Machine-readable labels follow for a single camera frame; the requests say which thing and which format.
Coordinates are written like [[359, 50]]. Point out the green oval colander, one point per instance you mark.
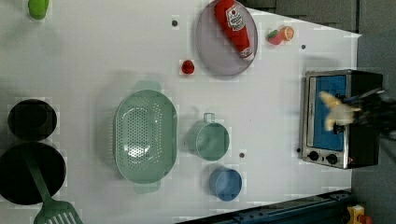
[[145, 136]]

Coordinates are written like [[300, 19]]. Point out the large toy strawberry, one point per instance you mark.
[[274, 38]]

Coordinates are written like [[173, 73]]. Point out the green cup with handle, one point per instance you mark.
[[208, 139]]

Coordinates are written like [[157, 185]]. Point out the red ketchup bottle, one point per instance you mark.
[[233, 26]]

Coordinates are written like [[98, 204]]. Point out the small red toy strawberry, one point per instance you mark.
[[187, 67]]

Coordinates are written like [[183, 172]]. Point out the grey round plate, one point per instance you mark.
[[216, 49]]

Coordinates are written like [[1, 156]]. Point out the bright green toy vegetable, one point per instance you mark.
[[38, 8]]

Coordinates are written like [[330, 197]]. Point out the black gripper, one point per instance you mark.
[[376, 112]]

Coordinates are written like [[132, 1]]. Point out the blue metal frame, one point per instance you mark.
[[327, 208]]

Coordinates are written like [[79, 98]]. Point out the green slotted spatula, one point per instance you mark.
[[51, 211]]

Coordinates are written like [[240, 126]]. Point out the toy orange half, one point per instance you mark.
[[287, 33]]

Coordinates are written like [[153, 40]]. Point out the peeled toy banana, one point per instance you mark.
[[340, 113]]

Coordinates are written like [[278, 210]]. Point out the large black cup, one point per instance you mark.
[[16, 182]]

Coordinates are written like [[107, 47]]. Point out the black toaster oven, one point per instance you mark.
[[332, 133]]

